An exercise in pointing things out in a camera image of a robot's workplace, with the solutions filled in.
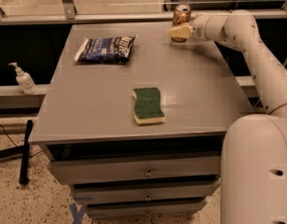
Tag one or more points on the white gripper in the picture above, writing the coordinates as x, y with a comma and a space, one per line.
199, 26

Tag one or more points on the orange soda can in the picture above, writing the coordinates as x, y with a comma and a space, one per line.
181, 14

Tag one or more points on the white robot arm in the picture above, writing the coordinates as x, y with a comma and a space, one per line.
254, 154

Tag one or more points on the green and yellow sponge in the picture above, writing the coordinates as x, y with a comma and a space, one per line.
147, 108

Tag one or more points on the blue chip bag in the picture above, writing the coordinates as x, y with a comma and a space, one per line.
105, 49

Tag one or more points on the grey drawer cabinet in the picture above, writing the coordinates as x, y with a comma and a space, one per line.
88, 110

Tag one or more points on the middle grey drawer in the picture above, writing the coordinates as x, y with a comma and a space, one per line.
145, 192

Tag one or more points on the grey drawer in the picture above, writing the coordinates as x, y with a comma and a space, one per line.
135, 168
144, 208
145, 192

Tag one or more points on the top grey drawer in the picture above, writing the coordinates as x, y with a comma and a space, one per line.
135, 168

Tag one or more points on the white pump bottle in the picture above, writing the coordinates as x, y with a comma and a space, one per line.
24, 80

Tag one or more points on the bottom grey drawer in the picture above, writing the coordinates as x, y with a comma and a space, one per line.
144, 208

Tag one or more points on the black stand leg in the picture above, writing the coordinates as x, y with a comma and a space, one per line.
25, 155

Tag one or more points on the metal window rail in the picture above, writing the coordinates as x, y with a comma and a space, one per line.
88, 11

